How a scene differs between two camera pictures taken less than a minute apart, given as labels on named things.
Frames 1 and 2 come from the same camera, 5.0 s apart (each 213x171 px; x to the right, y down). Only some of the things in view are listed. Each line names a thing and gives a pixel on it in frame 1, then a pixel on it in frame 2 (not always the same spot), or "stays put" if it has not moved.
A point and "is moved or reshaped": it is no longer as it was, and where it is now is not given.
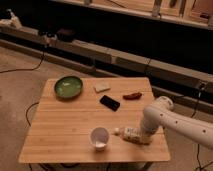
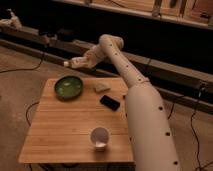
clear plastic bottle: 133,134 is moved or reshaped
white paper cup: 99,137 stays put
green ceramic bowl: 68,88 stays put
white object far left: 13,21 stays put
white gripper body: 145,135 -> 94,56
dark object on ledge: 65,35 stays put
